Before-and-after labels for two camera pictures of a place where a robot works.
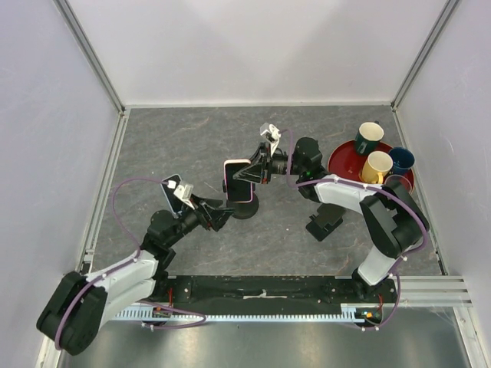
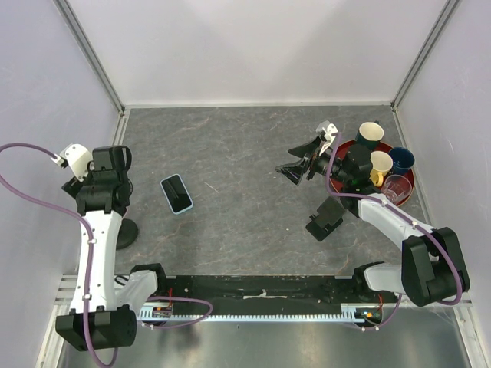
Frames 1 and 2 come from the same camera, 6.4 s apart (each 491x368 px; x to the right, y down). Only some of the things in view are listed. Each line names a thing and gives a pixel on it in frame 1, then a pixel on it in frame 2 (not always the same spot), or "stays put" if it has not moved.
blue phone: [169, 185] stays put
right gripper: [255, 173] -> [295, 170]
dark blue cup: [403, 159] stays put
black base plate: [270, 290] stays put
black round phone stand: [243, 210] -> [126, 234]
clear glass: [399, 184] stays put
